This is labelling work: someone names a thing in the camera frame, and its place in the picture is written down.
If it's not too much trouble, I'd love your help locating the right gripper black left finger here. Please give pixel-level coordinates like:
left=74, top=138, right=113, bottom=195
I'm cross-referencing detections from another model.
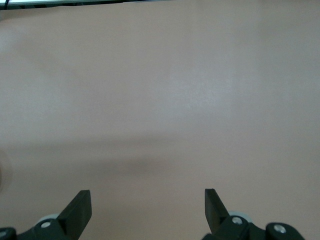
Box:
left=18, top=189, right=93, bottom=240

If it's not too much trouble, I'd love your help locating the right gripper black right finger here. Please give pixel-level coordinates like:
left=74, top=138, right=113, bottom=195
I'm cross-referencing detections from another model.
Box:
left=202, top=188, right=251, bottom=240

